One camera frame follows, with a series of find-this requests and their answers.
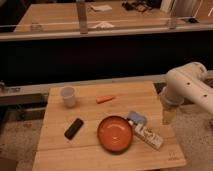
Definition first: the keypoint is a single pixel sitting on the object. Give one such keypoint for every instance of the white patterned tube box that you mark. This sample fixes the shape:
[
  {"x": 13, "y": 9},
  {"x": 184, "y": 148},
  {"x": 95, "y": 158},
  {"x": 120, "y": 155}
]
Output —
[{"x": 147, "y": 135}]

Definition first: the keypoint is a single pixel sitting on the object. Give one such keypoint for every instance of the white crumpled paper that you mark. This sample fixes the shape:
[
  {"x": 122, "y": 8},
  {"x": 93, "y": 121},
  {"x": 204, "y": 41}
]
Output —
[{"x": 103, "y": 25}]

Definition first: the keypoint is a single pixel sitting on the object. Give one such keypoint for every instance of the black rectangular remote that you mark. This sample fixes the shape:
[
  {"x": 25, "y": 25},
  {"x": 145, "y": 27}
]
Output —
[{"x": 73, "y": 129}]

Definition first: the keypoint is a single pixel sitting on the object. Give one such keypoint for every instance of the metal rail post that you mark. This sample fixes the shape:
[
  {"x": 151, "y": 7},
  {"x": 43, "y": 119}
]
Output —
[{"x": 82, "y": 17}]

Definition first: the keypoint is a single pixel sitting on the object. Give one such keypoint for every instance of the blue sponge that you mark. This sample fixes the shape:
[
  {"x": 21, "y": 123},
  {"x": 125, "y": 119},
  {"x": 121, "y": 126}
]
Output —
[{"x": 136, "y": 118}]

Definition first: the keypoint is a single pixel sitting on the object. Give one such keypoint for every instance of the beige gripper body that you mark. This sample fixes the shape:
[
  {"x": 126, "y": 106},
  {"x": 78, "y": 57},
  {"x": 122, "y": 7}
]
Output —
[{"x": 168, "y": 115}]

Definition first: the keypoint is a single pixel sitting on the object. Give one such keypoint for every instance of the orange bowl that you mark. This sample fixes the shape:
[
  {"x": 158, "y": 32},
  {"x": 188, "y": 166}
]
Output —
[{"x": 115, "y": 134}]

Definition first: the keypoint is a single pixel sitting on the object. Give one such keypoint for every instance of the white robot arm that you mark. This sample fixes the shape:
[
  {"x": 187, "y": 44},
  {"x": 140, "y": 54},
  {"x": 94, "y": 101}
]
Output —
[{"x": 185, "y": 82}]

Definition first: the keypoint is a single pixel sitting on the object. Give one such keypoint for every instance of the orange carrot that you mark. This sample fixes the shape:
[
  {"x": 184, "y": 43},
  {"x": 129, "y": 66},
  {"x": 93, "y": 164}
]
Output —
[{"x": 103, "y": 99}]

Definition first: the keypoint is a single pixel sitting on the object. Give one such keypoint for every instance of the white paper sheet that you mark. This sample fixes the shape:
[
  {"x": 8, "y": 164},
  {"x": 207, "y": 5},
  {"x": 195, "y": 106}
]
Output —
[{"x": 101, "y": 8}]

